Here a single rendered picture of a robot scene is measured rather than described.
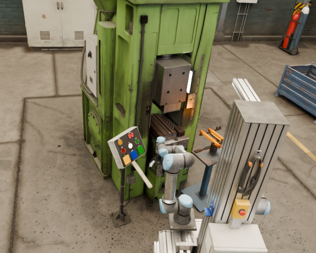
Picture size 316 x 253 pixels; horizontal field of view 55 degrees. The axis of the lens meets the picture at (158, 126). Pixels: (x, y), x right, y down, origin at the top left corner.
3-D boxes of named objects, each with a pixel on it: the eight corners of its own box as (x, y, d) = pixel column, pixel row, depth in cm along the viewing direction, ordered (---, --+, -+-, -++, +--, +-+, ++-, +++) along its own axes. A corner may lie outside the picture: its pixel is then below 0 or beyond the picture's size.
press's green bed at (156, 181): (178, 196, 388) (183, 168, 363) (152, 205, 372) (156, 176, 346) (157, 169, 428) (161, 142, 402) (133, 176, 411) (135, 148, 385)
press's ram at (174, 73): (192, 100, 317) (198, 63, 296) (160, 106, 300) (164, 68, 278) (171, 83, 347) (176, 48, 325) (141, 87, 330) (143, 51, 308)
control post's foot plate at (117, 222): (133, 222, 348) (133, 216, 343) (115, 228, 338) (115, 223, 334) (125, 208, 364) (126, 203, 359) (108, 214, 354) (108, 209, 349)
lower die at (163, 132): (175, 137, 336) (176, 131, 331) (159, 141, 327) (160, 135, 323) (157, 118, 366) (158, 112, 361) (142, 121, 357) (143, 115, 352)
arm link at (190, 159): (200, 154, 222) (181, 142, 270) (185, 155, 220) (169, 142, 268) (200, 169, 224) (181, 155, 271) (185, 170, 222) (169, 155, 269)
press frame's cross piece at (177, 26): (192, 52, 303) (201, 2, 277) (156, 56, 285) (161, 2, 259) (170, 38, 334) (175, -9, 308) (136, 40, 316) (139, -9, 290)
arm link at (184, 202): (192, 215, 247) (195, 203, 240) (176, 216, 244) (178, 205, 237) (188, 204, 257) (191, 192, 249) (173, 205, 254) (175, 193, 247)
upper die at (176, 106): (180, 110, 317) (181, 102, 311) (163, 113, 308) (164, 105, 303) (160, 92, 346) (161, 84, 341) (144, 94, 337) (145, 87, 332)
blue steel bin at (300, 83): (345, 118, 608) (361, 85, 568) (316, 124, 578) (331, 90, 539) (301, 91, 697) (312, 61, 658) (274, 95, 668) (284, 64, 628)
